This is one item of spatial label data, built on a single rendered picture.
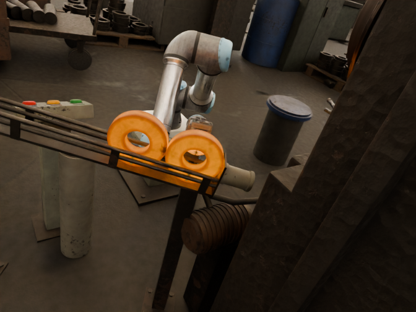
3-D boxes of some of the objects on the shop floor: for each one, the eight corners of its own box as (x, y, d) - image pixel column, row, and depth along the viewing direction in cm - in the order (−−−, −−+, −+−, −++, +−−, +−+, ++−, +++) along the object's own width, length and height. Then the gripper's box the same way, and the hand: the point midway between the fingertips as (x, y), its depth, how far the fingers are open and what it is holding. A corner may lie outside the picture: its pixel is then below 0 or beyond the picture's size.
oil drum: (288, 69, 458) (313, 2, 410) (258, 68, 424) (281, -5, 376) (262, 53, 495) (282, -9, 447) (233, 52, 462) (251, -16, 414)
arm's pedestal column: (111, 161, 189) (115, 123, 175) (171, 152, 211) (177, 118, 197) (138, 206, 163) (145, 166, 149) (202, 190, 186) (213, 155, 172)
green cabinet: (260, 59, 465) (301, -61, 384) (293, 60, 504) (335, -48, 423) (283, 72, 435) (331, -55, 354) (315, 73, 474) (365, -42, 393)
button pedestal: (90, 228, 145) (95, 108, 111) (30, 244, 131) (17, 112, 98) (80, 205, 155) (83, 88, 122) (24, 217, 141) (10, 90, 108)
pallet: (150, 31, 446) (154, -3, 422) (171, 52, 391) (177, 15, 367) (56, 20, 385) (54, -20, 362) (65, 43, 331) (65, -3, 307)
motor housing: (220, 311, 127) (263, 216, 98) (171, 335, 115) (205, 236, 86) (203, 283, 135) (238, 189, 106) (156, 304, 123) (182, 203, 94)
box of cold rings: (205, 36, 498) (219, -26, 452) (238, 59, 438) (259, -10, 391) (129, 29, 432) (137, -45, 385) (156, 54, 372) (168, -30, 325)
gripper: (186, 113, 102) (184, 125, 81) (214, 119, 103) (218, 132, 82) (181, 138, 104) (177, 156, 84) (208, 145, 105) (210, 163, 84)
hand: (195, 153), depth 85 cm, fingers closed
